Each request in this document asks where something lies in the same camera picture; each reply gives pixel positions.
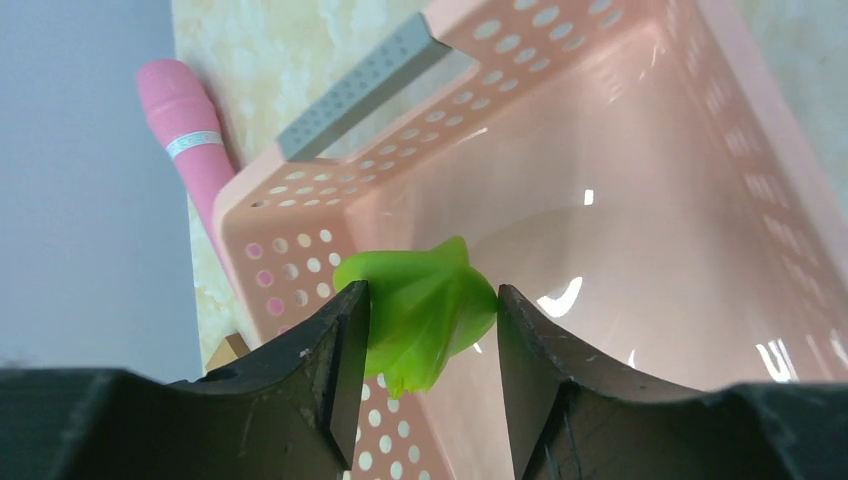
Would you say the pink cylindrical tube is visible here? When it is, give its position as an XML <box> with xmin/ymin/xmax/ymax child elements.
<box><xmin>136</xmin><ymin>59</ymin><xmax>235</xmax><ymax>257</ymax></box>

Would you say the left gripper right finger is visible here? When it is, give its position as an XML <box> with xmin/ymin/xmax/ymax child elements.
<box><xmin>497</xmin><ymin>285</ymin><xmax>847</xmax><ymax>479</ymax></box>

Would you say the pink perforated plastic basket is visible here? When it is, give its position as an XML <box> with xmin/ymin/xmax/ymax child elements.
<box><xmin>213</xmin><ymin>1</ymin><xmax>847</xmax><ymax>479</ymax></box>

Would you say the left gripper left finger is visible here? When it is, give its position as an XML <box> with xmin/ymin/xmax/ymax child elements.
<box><xmin>1</xmin><ymin>281</ymin><xmax>370</xmax><ymax>479</ymax></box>

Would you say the green toy pepper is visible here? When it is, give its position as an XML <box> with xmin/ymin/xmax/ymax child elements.
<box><xmin>333</xmin><ymin>236</ymin><xmax>498</xmax><ymax>399</ymax></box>

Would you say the tan wooden block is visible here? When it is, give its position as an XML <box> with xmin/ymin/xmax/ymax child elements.
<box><xmin>204</xmin><ymin>332</ymin><xmax>250</xmax><ymax>373</ymax></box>

